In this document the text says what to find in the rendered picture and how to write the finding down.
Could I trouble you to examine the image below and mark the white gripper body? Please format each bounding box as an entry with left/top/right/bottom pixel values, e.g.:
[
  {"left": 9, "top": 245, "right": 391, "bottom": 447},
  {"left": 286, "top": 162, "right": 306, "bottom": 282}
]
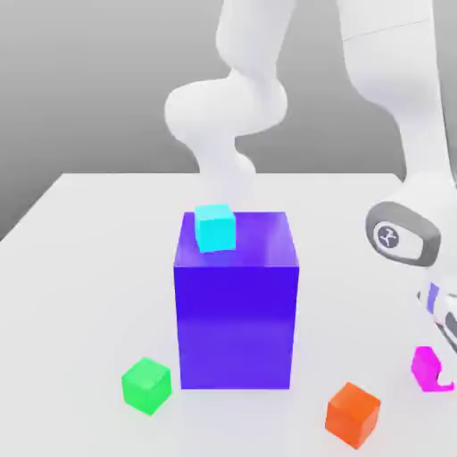
[{"left": 434, "top": 309, "right": 457, "bottom": 385}]

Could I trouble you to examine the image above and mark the small magenta cube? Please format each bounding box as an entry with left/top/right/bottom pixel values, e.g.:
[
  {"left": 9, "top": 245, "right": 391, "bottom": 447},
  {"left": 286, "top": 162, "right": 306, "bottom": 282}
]
[{"left": 410, "top": 345, "right": 456, "bottom": 394}]

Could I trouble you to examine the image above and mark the small orange cube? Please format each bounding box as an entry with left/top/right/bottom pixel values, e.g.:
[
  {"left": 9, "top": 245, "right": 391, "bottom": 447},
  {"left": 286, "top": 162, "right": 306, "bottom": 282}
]
[{"left": 324, "top": 381, "right": 382, "bottom": 451}]

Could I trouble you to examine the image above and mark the small cyan cube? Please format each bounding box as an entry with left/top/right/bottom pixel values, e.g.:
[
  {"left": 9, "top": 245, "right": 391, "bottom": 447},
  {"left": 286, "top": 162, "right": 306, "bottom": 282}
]
[{"left": 194, "top": 204, "right": 237, "bottom": 254}]

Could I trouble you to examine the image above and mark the small green cube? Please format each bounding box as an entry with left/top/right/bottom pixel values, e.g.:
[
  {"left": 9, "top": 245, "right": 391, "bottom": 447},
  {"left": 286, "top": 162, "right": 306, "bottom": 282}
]
[{"left": 120, "top": 356, "right": 173, "bottom": 418}]

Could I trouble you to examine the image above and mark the large purple box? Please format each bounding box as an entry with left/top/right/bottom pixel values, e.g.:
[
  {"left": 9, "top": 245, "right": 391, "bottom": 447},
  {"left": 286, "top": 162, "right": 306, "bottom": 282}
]
[{"left": 172, "top": 211, "right": 300, "bottom": 391}]

